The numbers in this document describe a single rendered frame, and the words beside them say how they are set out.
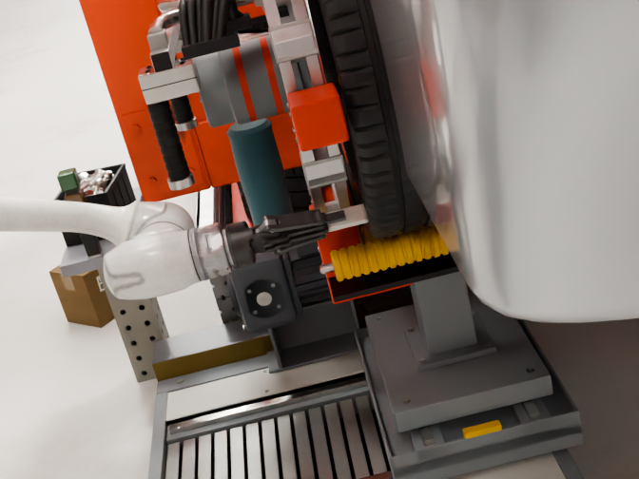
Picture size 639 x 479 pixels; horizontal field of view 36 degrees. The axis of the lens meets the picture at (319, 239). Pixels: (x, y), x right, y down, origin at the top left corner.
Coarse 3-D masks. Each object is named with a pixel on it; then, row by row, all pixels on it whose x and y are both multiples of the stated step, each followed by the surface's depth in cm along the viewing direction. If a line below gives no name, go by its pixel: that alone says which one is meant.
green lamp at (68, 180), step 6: (72, 168) 222; (60, 174) 220; (66, 174) 219; (72, 174) 219; (60, 180) 220; (66, 180) 220; (72, 180) 220; (78, 180) 222; (60, 186) 220; (66, 186) 220; (72, 186) 220; (78, 186) 221
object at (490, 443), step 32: (384, 416) 199; (480, 416) 192; (512, 416) 189; (544, 416) 184; (576, 416) 183; (416, 448) 184; (448, 448) 183; (480, 448) 184; (512, 448) 184; (544, 448) 185
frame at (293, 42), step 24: (264, 0) 152; (288, 24) 150; (288, 48) 150; (312, 48) 150; (288, 72) 151; (312, 72) 151; (336, 144) 156; (312, 168) 157; (336, 168) 158; (312, 192) 162; (336, 192) 170
